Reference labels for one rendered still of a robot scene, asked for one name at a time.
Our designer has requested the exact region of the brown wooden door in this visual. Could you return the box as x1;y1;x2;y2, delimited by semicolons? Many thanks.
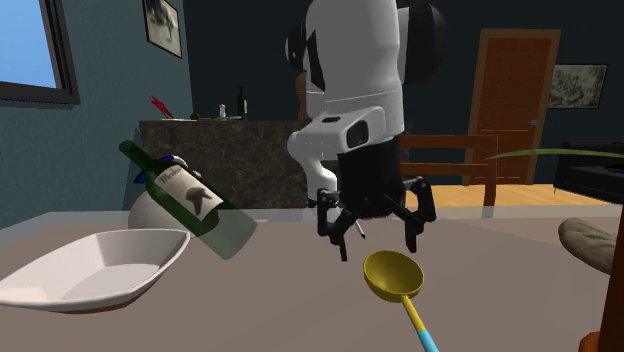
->
461;28;562;186

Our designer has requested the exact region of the green plant leaf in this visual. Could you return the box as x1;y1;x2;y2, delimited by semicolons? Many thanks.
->
486;147;624;161

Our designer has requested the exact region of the beige bread loaf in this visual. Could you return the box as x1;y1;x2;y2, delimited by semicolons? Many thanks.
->
557;216;619;276

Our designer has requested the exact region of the dark marble counter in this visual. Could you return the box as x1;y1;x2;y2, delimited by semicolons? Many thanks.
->
138;86;342;210

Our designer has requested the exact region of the white angular bowl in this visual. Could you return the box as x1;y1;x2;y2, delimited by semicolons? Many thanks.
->
0;227;192;314

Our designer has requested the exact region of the grey landscape wall picture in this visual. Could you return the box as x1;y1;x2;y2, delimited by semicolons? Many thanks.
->
547;63;609;110

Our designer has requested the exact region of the window with dark frame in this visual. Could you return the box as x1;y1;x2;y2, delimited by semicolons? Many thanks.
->
0;0;82;106

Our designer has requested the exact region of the dark framed wall picture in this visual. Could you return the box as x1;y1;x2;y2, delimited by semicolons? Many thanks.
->
141;0;184;60

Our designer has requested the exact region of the black sofa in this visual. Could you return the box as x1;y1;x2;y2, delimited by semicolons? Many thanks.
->
553;140;624;205

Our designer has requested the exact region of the brown wooden chair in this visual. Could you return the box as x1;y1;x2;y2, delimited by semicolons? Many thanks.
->
398;133;499;207

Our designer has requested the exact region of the yellow ladle with blue handle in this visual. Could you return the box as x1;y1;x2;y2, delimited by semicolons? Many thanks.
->
362;249;440;352

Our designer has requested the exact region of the white vase with blue trim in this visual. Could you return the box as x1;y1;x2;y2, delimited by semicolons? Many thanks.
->
127;154;204;240

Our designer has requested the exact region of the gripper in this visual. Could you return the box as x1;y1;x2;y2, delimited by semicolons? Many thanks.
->
315;138;438;263

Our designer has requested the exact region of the green wine bottle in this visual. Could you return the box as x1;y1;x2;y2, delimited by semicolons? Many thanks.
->
118;139;259;261

